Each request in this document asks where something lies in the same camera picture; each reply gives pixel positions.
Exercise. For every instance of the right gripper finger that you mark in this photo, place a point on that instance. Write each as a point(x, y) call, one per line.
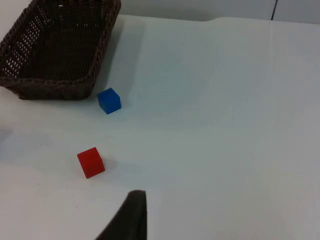
point(130, 220)

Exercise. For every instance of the dark brown wicker basket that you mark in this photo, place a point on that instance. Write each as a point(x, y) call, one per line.
point(52, 52)

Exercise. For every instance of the small red cube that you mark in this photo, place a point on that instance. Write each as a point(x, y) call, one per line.
point(90, 163)

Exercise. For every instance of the small blue cube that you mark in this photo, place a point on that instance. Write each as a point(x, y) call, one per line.
point(108, 101)

